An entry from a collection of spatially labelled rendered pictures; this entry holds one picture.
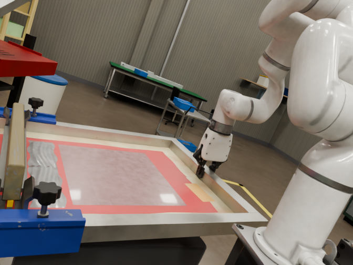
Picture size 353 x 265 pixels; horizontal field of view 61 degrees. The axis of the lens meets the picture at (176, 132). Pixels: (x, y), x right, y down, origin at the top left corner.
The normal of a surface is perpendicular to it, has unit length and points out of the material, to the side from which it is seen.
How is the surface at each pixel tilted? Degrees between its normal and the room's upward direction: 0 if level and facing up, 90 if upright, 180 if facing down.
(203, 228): 90
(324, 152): 48
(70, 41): 90
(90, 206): 6
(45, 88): 94
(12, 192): 90
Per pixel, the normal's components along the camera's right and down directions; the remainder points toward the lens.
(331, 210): 0.16, 0.28
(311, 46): -0.84, -0.35
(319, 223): -0.04, 0.20
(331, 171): -0.40, -0.08
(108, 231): 0.43, 0.36
